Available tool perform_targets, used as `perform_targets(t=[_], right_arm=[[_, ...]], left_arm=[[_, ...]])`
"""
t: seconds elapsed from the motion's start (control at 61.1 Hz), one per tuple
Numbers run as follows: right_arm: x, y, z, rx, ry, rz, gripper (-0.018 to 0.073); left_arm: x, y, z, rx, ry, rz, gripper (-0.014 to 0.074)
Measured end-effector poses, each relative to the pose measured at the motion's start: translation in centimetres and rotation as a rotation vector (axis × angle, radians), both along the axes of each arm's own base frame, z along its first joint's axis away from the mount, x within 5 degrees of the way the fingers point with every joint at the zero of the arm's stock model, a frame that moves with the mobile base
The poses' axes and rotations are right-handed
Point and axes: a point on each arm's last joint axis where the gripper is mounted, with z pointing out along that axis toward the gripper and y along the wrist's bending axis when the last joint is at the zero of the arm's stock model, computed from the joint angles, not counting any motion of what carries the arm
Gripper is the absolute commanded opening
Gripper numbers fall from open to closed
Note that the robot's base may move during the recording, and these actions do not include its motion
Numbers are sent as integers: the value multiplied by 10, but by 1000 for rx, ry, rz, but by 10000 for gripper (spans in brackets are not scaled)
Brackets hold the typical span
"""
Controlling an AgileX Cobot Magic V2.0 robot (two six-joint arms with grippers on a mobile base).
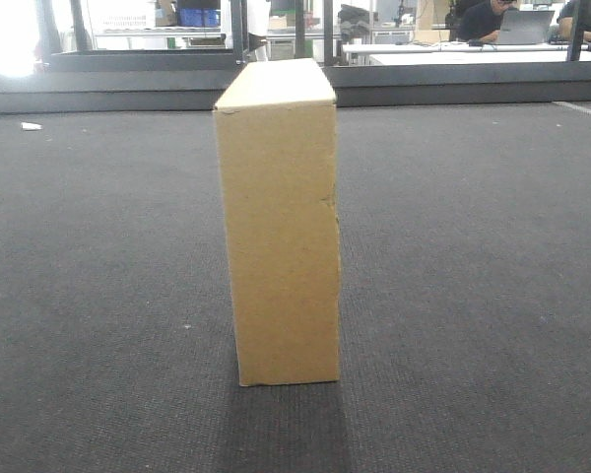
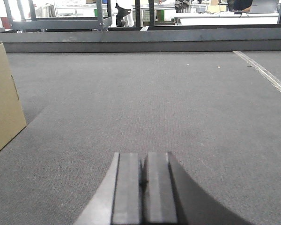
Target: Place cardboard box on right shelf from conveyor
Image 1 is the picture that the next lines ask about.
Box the brown cardboard box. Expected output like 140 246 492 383
213 59 341 386

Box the dark grey conveyor belt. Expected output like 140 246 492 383
0 101 591 472

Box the black office chair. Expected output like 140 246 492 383
338 4 370 43

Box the white work table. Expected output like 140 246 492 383
342 42 568 66

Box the blue plastic crate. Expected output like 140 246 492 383
177 8 221 28

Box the person in black shirt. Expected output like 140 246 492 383
457 0 515 43

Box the white paper scrap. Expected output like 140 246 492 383
21 121 43 131

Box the grey laptop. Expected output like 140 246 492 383
495 10 554 45

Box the person at right edge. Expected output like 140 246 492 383
558 0 591 43

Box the black metal shelf frame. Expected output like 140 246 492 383
34 0 349 73

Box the black conveyor end frame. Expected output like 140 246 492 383
0 61 591 114

